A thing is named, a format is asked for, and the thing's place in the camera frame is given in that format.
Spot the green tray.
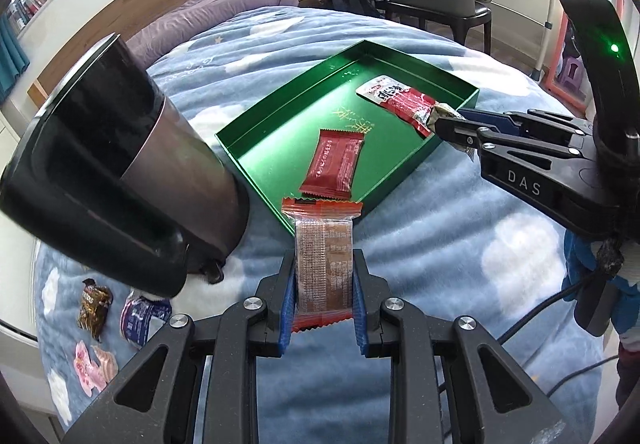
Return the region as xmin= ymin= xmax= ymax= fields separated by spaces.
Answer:
xmin=215 ymin=39 xmax=481 ymax=237

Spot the red framed panel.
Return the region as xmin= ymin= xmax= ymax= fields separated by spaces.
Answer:
xmin=550 ymin=0 xmax=591 ymax=100

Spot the pink character snack packet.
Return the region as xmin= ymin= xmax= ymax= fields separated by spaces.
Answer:
xmin=73 ymin=340 xmax=108 ymax=397

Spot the person's right hand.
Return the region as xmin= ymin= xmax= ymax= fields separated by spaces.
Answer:
xmin=564 ymin=229 xmax=602 ymax=280

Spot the black cable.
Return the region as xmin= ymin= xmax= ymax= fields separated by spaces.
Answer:
xmin=500 ymin=281 xmax=591 ymax=345
xmin=542 ymin=356 xmax=621 ymax=395

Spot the beige candy packet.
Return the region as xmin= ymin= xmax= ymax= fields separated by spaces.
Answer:
xmin=425 ymin=102 xmax=476 ymax=160

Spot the black backpack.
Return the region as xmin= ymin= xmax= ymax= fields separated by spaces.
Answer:
xmin=327 ymin=0 xmax=386 ymax=18

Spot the blue and white snack packet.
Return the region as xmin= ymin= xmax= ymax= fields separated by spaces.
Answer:
xmin=120 ymin=289 xmax=173 ymax=350

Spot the blue cloud print blanket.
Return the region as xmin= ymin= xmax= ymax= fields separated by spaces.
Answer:
xmin=30 ymin=7 xmax=621 ymax=430

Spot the long red snack packet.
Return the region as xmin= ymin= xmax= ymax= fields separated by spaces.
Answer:
xmin=356 ymin=76 xmax=438 ymax=139

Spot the brown candy packet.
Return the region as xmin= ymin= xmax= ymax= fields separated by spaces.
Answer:
xmin=76 ymin=278 xmax=114 ymax=342

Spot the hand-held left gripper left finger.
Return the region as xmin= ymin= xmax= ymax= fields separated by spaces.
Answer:
xmin=65 ymin=249 xmax=296 ymax=444

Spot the purple duvet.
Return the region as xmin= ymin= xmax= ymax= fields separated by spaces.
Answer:
xmin=127 ymin=0 xmax=301 ymax=70

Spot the black and brown kettle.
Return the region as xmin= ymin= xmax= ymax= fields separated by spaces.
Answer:
xmin=0 ymin=33 xmax=251 ymax=299

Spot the pink striped candy packet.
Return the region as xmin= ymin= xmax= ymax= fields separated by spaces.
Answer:
xmin=92 ymin=344 xmax=119 ymax=382

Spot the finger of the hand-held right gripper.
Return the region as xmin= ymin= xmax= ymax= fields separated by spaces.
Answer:
xmin=457 ymin=108 xmax=593 ymax=145
xmin=434 ymin=117 xmax=596 ymax=165

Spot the dark red square packet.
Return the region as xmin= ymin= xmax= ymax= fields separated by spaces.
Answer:
xmin=299 ymin=129 xmax=366 ymax=201

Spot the orange snack bar packet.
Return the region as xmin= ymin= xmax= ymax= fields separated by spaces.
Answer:
xmin=281 ymin=197 xmax=363 ymax=334

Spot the purple plastic stool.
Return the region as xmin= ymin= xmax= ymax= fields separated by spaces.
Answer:
xmin=560 ymin=49 xmax=588 ymax=95

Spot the teal curtain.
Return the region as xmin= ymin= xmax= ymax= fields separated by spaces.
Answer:
xmin=0 ymin=12 xmax=30 ymax=102

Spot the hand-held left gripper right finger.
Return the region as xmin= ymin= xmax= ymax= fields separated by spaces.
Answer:
xmin=352 ymin=249 xmax=571 ymax=444

